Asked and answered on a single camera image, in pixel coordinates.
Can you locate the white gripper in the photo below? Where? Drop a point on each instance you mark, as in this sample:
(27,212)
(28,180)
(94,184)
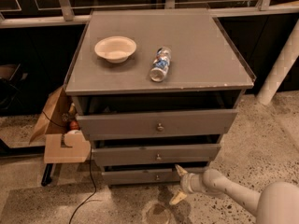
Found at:
(187,183)

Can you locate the grey bottom drawer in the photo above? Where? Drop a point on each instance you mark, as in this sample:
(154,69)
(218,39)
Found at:
(141,177)

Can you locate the grey drawer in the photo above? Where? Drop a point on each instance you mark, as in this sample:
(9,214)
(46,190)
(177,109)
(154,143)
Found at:
(154,155)
(156,124)
(141,177)

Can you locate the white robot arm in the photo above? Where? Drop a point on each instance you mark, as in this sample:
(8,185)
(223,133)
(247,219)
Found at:
(278,203)

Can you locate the grey middle drawer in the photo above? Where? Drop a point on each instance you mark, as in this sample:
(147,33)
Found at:
(154,155)

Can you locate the grey drawer cabinet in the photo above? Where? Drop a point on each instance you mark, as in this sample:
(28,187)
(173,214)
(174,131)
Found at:
(205,73)

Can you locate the grey top drawer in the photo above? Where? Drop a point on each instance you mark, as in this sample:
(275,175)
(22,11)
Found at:
(156,124)

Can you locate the brown cardboard box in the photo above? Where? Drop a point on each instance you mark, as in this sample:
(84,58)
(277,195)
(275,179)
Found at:
(57,124)

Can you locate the clear plastic water bottle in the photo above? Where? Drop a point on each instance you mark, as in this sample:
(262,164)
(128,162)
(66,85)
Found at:
(161,64)

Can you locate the white paper bowl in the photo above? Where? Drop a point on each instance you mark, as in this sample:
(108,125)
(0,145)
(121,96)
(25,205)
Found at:
(115,49)

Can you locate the white slanted pipe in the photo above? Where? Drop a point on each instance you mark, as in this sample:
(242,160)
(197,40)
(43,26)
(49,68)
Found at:
(286,59)

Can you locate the white metal window railing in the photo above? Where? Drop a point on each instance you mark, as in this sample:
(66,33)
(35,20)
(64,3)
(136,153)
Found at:
(25,13)

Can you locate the black post foot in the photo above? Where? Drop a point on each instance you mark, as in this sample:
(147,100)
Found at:
(46,179)

